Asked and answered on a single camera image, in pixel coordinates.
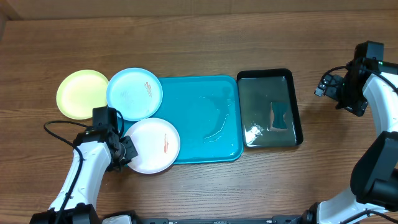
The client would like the white pink plate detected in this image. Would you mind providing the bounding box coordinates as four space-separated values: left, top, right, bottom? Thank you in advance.
125 118 180 174

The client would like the green scrub sponge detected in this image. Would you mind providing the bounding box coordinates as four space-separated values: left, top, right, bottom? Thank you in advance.
270 102 288 131

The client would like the green rimmed plate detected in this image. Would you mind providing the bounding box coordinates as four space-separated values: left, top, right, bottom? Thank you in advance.
56 70 109 120

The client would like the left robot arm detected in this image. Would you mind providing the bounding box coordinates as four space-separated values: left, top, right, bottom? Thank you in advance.
30 130 138 223

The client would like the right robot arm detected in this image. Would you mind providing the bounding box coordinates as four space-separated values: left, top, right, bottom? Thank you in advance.
299 56 397 223

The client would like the teal plastic tray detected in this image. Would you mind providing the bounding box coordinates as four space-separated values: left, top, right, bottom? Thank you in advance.
115 75 244 166

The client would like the blue rimmed plate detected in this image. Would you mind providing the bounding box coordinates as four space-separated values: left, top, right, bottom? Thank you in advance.
106 68 163 121

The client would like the black water basin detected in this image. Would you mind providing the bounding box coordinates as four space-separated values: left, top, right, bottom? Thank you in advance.
237 68 303 148

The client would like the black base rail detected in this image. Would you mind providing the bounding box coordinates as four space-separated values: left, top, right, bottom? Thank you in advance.
102 216 305 224

